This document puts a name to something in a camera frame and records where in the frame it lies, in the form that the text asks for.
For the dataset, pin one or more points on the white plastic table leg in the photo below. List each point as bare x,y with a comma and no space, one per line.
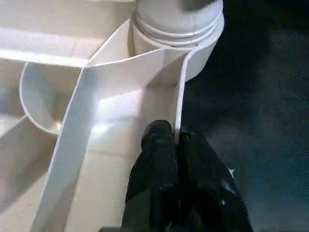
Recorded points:
174,19

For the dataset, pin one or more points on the black work mat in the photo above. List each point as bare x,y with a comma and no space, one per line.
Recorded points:
256,121

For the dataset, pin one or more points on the white plastic table top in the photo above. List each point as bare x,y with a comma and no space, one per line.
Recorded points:
58,121

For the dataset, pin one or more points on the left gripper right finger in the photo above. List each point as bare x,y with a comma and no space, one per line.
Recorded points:
207,198

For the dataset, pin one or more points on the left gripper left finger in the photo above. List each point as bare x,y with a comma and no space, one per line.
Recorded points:
154,183

